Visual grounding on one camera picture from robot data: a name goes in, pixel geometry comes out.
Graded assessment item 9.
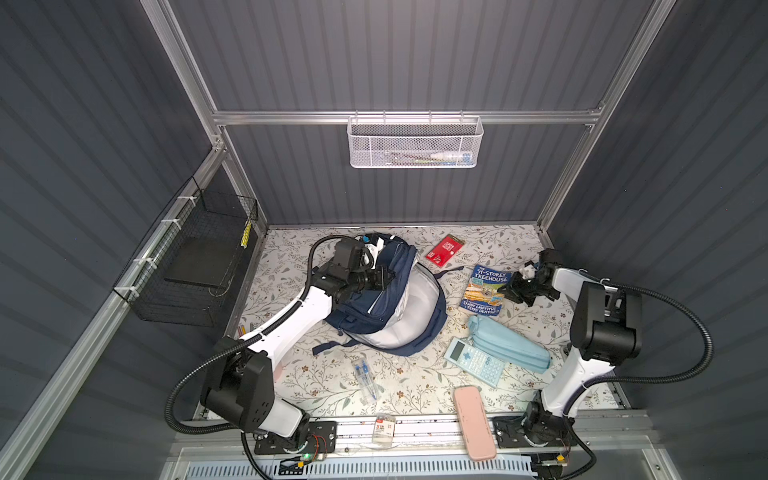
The black wire mesh basket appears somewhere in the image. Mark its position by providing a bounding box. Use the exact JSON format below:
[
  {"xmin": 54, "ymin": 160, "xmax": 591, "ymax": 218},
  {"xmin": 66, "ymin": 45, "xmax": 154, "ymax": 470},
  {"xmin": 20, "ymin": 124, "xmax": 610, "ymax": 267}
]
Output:
[{"xmin": 113, "ymin": 182, "xmax": 259, "ymax": 328}]

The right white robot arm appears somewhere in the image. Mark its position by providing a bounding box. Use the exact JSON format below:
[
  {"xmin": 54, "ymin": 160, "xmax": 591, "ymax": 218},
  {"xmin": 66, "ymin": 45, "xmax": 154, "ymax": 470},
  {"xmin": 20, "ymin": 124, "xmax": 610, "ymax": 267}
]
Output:
[{"xmin": 499, "ymin": 264, "xmax": 642, "ymax": 436}]

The blue 91-storey treehouse book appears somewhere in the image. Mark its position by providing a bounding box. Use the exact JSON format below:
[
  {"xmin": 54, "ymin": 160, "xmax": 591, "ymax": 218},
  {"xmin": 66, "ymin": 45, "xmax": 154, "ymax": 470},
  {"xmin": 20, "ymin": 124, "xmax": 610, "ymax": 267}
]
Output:
[{"xmin": 459, "ymin": 265, "xmax": 512, "ymax": 317}]

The white glue bottle in basket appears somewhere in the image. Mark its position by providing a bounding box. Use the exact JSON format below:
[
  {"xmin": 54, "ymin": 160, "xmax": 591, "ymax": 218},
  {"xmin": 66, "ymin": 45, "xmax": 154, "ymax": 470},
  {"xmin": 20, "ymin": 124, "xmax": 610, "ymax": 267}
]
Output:
[{"xmin": 430, "ymin": 151, "xmax": 473, "ymax": 164}]

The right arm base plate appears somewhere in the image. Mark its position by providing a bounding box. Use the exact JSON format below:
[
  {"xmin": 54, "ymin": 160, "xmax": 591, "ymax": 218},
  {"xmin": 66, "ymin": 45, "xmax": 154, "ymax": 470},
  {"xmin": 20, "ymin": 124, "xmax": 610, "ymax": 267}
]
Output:
[{"xmin": 491, "ymin": 415, "xmax": 574, "ymax": 448}]

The pink pencil case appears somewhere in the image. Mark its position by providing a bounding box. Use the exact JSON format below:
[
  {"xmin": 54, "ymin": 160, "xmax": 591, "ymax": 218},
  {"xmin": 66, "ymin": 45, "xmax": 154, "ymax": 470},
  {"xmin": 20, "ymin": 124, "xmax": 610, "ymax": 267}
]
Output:
[{"xmin": 453, "ymin": 386, "xmax": 497, "ymax": 461}]

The light blue calculator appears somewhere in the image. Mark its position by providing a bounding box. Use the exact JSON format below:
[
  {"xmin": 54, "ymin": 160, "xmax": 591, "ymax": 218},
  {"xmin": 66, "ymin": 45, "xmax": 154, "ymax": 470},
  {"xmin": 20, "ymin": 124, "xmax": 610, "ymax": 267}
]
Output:
[{"xmin": 444, "ymin": 338, "xmax": 505, "ymax": 387}]

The light blue pencil case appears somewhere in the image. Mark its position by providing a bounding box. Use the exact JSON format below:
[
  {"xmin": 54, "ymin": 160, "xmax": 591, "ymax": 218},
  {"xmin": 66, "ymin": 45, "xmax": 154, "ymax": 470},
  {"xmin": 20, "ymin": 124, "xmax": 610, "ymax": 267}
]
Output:
[{"xmin": 468, "ymin": 315, "xmax": 551, "ymax": 374}]

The left black corrugated cable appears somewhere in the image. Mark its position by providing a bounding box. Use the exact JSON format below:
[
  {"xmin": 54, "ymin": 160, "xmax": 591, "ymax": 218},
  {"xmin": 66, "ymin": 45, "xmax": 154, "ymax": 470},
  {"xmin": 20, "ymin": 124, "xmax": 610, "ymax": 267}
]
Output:
[{"xmin": 164, "ymin": 235, "xmax": 361, "ymax": 436}]

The clear plastic pen pack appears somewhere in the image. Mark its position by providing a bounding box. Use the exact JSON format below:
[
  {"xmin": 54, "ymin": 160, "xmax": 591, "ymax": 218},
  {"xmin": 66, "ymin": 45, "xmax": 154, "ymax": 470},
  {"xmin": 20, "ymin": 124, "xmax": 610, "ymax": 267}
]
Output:
[{"xmin": 352, "ymin": 359, "xmax": 378, "ymax": 403}]

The yellow tag on basket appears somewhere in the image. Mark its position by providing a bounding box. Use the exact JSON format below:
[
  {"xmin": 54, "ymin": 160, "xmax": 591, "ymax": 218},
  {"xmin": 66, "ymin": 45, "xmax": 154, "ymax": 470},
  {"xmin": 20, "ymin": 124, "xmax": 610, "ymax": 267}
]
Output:
[{"xmin": 240, "ymin": 220, "xmax": 252, "ymax": 249}]

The white wire mesh basket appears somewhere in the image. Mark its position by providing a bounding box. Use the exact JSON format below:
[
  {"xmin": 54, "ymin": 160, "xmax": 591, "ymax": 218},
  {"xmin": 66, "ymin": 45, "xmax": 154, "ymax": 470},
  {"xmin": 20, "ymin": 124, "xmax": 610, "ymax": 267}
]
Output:
[{"xmin": 346, "ymin": 113, "xmax": 484, "ymax": 169}]

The red card packet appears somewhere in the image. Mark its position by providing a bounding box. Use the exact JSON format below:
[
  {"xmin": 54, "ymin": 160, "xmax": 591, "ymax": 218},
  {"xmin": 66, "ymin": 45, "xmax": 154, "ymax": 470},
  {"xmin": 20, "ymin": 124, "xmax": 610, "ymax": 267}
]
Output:
[{"xmin": 426, "ymin": 234, "xmax": 465, "ymax": 267}]

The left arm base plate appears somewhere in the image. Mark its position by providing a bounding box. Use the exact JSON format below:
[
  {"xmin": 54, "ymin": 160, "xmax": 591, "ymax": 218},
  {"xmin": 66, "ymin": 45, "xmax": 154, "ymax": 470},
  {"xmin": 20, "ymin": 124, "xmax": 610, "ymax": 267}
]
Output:
[{"xmin": 252, "ymin": 420, "xmax": 338, "ymax": 455}]

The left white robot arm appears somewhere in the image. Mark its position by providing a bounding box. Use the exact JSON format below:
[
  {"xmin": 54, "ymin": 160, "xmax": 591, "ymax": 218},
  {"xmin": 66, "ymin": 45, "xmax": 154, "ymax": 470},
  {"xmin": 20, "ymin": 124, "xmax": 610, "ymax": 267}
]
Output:
[{"xmin": 200, "ymin": 266, "xmax": 397, "ymax": 438}]

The small clear eraser box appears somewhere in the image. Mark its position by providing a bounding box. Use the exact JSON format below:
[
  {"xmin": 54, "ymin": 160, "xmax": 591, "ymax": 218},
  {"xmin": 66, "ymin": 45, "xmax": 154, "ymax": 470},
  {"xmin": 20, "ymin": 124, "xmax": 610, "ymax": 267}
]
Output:
[{"xmin": 372, "ymin": 414, "xmax": 397, "ymax": 448}]

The navy blue student backpack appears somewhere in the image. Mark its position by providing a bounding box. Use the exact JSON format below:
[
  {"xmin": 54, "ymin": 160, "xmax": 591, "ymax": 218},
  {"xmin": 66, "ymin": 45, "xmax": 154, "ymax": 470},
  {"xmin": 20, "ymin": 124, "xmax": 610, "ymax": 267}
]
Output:
[{"xmin": 312, "ymin": 232, "xmax": 448, "ymax": 357}]

